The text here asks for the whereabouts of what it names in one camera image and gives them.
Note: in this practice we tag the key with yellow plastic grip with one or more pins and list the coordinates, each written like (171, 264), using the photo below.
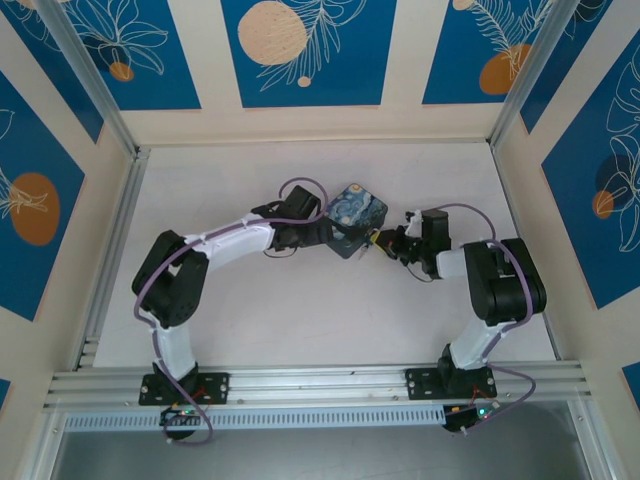
(375, 239)

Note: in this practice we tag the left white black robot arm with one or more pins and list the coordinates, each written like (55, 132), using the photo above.
(230, 242)

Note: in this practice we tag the aluminium front frame rail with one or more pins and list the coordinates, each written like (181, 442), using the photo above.
(320, 385)

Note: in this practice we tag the aluminium side frame rail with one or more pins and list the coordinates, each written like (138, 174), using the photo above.
(120, 225)

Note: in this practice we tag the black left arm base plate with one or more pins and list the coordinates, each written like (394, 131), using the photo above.
(220, 387)

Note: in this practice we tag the square padlock with starry-night print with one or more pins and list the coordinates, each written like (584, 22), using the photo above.
(357, 210)

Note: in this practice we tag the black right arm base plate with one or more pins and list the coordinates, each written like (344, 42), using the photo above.
(422, 382)

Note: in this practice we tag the aluminium frame post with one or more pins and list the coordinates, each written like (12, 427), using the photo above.
(100, 90)
(530, 80)

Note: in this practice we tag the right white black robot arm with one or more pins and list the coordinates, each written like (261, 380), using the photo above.
(505, 280)

